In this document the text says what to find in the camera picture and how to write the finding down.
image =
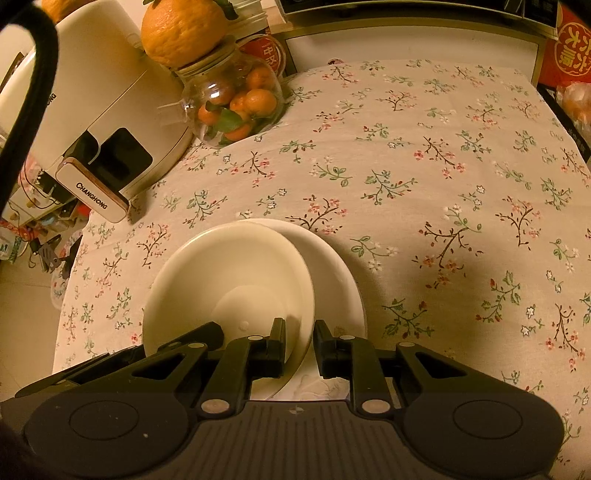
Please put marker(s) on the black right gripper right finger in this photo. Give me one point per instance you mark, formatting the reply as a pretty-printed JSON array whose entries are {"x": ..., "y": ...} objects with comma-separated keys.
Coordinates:
[{"x": 354, "y": 359}]

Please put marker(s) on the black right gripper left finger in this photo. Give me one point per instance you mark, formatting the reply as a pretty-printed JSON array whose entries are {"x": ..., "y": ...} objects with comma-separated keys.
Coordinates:
[{"x": 244, "y": 360}]

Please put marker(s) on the cream bowl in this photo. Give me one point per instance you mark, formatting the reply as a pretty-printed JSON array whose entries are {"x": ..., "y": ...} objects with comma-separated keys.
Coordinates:
[
  {"x": 240, "y": 275},
  {"x": 337, "y": 302}
]

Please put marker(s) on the floral tablecloth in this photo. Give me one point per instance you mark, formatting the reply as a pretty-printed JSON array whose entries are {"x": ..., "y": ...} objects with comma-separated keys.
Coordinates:
[{"x": 452, "y": 192}]

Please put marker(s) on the glass jar of tangerines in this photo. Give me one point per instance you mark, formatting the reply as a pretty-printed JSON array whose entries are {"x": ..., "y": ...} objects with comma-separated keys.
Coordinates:
[{"x": 229, "y": 95}]

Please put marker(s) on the white air fryer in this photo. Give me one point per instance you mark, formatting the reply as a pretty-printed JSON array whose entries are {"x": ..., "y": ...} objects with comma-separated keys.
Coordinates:
[{"x": 87, "y": 105}]

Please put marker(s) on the red lidded jar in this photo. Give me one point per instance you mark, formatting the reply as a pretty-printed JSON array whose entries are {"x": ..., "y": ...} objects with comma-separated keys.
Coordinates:
[{"x": 260, "y": 43}]

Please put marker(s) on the large orange pomelo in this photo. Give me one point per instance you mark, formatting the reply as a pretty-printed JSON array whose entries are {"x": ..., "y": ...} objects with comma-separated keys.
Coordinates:
[{"x": 176, "y": 33}]

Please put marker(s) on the black microwave oven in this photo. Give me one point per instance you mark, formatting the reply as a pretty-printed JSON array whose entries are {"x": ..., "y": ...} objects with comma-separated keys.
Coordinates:
[{"x": 541, "y": 16}]

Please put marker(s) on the plastic bag of tangerines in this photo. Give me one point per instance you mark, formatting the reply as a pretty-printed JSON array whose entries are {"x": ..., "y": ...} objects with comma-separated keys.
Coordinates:
[{"x": 574, "y": 99}]

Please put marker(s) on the red gift box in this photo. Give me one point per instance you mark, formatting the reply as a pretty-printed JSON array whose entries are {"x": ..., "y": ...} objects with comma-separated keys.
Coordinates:
[{"x": 567, "y": 58}]

